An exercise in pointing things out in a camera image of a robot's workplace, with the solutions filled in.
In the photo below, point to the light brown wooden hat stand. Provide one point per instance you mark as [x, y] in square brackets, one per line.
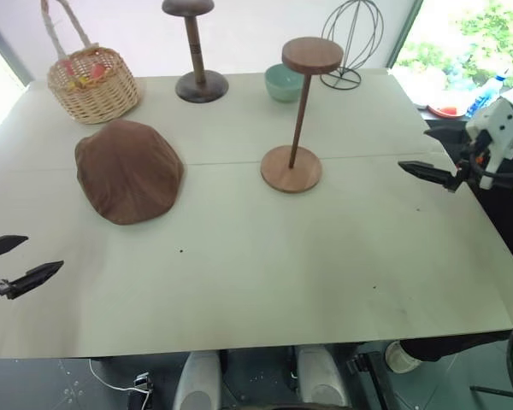
[291, 170]

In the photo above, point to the dark wooden hat stand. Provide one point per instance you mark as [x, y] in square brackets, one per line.
[201, 87]

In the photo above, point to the white shoe of bystander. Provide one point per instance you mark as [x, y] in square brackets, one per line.
[399, 356]

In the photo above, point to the black device on floor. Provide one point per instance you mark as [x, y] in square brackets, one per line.
[140, 390]

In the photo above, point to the grey rounded robot leg shell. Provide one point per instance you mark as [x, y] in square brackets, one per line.
[320, 378]
[198, 380]

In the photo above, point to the clear plastic water bottle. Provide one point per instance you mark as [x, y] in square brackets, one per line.
[487, 96]

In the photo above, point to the teal ceramic bowl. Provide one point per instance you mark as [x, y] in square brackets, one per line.
[280, 85]

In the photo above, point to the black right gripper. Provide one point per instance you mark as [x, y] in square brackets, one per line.
[473, 159]

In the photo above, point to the red plate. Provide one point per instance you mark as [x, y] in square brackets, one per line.
[444, 111]

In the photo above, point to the brown cap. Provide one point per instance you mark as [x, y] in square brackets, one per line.
[128, 171]

